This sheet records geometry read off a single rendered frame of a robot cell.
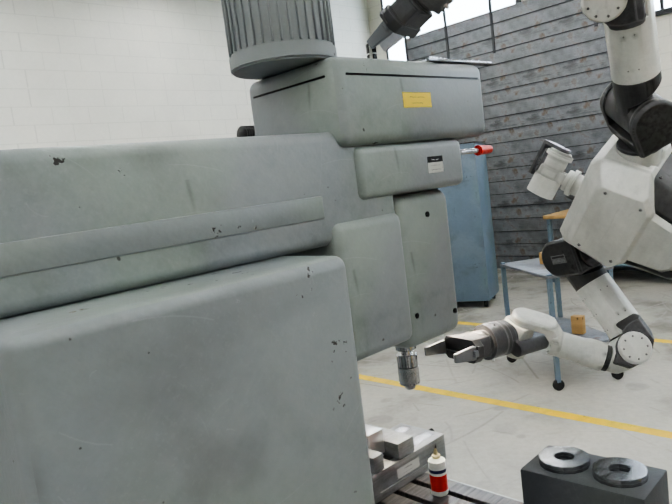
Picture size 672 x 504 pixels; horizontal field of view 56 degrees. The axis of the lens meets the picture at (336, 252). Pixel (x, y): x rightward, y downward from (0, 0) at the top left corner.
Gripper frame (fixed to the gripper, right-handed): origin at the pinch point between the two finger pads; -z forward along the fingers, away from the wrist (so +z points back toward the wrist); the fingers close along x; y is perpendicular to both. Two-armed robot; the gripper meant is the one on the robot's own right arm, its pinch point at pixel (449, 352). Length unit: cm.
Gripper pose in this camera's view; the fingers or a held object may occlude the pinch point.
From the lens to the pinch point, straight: 152.5
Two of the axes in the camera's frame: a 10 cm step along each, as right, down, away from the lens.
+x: 5.0, 0.2, -8.6
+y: 1.2, 9.9, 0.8
